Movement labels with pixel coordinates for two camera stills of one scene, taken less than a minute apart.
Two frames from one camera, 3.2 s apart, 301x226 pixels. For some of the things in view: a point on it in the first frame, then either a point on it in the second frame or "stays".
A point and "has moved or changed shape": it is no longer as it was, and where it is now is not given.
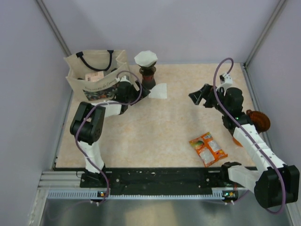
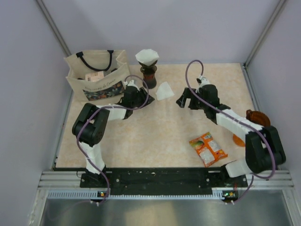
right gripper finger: [197, 97] to [187, 94]
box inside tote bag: [94, 76] stays
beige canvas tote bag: [97, 74] stays
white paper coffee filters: [158, 91] has moved or changed shape
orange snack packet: [207, 149] stays
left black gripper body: [134, 95] to [140, 97]
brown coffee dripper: [259, 121] stays
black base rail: [155, 181] stays
